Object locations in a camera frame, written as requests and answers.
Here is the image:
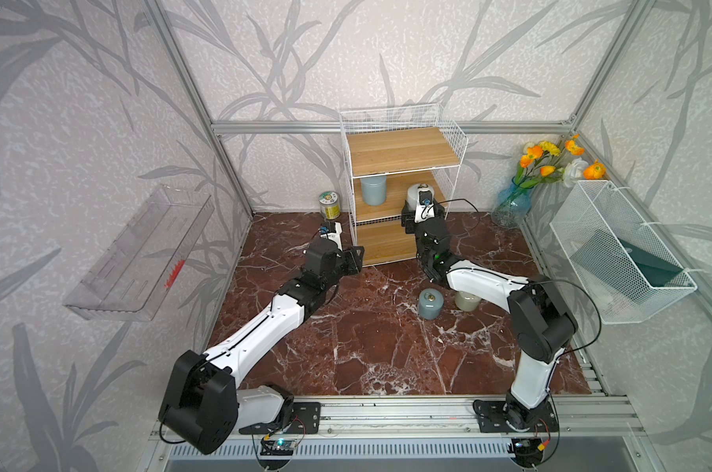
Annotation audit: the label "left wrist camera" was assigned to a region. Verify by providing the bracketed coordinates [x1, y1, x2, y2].
[318, 220, 343, 250]

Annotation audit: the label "white wire wooden shelf rack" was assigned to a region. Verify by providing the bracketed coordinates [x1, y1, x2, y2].
[339, 102, 469, 267]

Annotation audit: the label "white tea canister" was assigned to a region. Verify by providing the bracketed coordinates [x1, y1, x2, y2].
[406, 183, 435, 218]

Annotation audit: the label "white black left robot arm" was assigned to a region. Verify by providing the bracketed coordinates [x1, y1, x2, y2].
[158, 238, 365, 454]

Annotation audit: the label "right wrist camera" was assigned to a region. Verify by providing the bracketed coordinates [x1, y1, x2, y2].
[414, 184, 435, 223]

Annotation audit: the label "large blue tea canister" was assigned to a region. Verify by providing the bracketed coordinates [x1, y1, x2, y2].
[360, 175, 387, 207]

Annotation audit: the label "yellow sunflower seed can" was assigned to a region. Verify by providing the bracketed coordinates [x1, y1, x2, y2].
[318, 191, 341, 220]

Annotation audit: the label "orange yellow artificial flowers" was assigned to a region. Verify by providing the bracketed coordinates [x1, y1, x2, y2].
[512, 134, 607, 189]

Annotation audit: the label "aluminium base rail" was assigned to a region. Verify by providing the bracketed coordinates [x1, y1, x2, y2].
[148, 393, 646, 441]

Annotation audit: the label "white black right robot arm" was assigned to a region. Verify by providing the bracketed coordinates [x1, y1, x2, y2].
[401, 199, 578, 432]

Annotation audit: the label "beige tea canister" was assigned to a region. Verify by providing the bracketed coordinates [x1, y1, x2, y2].
[454, 291, 482, 313]

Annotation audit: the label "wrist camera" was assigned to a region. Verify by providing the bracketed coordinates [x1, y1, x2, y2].
[414, 184, 435, 223]
[318, 220, 343, 250]

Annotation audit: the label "small blue tea canister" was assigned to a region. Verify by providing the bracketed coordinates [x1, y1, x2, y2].
[418, 288, 444, 321]

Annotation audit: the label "dark green box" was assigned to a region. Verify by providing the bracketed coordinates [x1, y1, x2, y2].
[571, 229, 682, 292]

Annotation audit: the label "clear acrylic wall shelf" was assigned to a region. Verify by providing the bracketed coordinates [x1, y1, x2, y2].
[63, 184, 215, 322]

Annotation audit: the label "white wire wall basket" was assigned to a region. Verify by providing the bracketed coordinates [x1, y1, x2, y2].
[551, 180, 697, 325]

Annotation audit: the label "blue glass vase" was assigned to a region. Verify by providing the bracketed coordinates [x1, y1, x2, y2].
[491, 182, 532, 229]

